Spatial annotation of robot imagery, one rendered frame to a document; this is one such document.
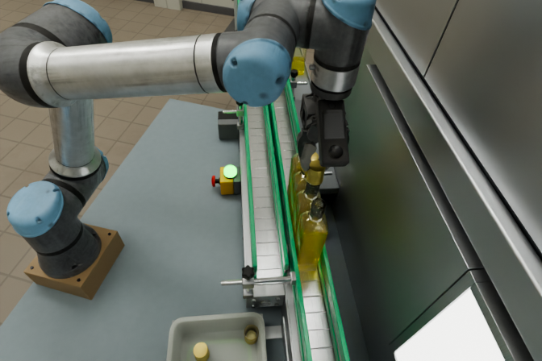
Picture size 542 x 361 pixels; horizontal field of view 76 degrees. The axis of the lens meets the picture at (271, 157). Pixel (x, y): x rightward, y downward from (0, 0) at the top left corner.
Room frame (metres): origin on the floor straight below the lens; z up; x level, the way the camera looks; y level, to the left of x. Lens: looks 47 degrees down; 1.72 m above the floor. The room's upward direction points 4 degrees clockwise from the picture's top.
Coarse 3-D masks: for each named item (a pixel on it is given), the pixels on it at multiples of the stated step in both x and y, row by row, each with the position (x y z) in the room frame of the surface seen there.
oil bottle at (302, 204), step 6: (300, 192) 0.49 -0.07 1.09; (300, 198) 0.47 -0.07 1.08; (306, 198) 0.47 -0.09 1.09; (294, 204) 0.49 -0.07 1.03; (300, 204) 0.46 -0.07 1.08; (306, 204) 0.46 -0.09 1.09; (294, 210) 0.48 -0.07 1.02; (300, 210) 0.45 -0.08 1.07; (294, 216) 0.48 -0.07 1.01; (294, 222) 0.47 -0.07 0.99; (294, 228) 0.46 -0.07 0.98; (294, 234) 0.45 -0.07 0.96; (294, 240) 0.45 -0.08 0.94
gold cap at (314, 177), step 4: (316, 160) 0.49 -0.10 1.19; (312, 164) 0.48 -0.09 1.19; (316, 164) 0.48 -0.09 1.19; (312, 168) 0.47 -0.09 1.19; (316, 168) 0.47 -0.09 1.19; (320, 168) 0.47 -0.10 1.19; (324, 168) 0.47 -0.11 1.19; (308, 172) 0.47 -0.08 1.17; (312, 172) 0.46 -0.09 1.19; (316, 172) 0.46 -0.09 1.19; (320, 172) 0.46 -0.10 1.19; (308, 176) 0.47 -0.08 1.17; (312, 176) 0.46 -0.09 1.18; (316, 176) 0.46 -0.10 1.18; (320, 176) 0.46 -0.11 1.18; (308, 180) 0.47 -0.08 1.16; (312, 180) 0.46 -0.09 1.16; (316, 180) 0.46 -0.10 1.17; (320, 180) 0.46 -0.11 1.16; (312, 184) 0.46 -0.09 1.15; (316, 184) 0.46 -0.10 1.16
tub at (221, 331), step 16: (176, 320) 0.27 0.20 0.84; (192, 320) 0.27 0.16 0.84; (208, 320) 0.27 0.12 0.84; (224, 320) 0.28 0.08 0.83; (240, 320) 0.28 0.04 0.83; (256, 320) 0.28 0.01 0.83; (176, 336) 0.24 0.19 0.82; (192, 336) 0.25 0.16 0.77; (208, 336) 0.26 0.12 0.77; (224, 336) 0.26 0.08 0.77; (240, 336) 0.26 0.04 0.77; (176, 352) 0.21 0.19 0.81; (192, 352) 0.22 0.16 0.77; (224, 352) 0.22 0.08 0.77; (240, 352) 0.22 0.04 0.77; (256, 352) 0.23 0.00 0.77
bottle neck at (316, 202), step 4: (316, 200) 0.43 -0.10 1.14; (320, 200) 0.43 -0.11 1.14; (312, 204) 0.42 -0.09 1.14; (316, 204) 0.43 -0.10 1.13; (320, 204) 0.43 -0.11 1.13; (324, 204) 0.42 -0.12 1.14; (312, 208) 0.41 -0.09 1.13; (316, 208) 0.41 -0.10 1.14; (320, 208) 0.41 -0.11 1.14; (324, 208) 0.41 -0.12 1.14; (312, 212) 0.41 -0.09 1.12; (316, 212) 0.41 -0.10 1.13; (320, 212) 0.41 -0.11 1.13; (312, 216) 0.41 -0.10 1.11; (316, 216) 0.41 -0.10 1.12; (320, 216) 0.41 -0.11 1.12; (312, 220) 0.41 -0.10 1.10; (316, 220) 0.41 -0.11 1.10; (320, 220) 0.41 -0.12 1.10
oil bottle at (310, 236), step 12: (300, 216) 0.43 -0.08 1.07; (324, 216) 0.43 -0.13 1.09; (300, 228) 0.42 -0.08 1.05; (312, 228) 0.40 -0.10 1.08; (324, 228) 0.40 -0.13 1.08; (300, 240) 0.40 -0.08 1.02; (312, 240) 0.39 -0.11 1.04; (324, 240) 0.40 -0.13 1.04; (300, 252) 0.39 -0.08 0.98; (312, 252) 0.39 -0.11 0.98; (300, 264) 0.39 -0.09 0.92; (312, 264) 0.39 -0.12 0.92
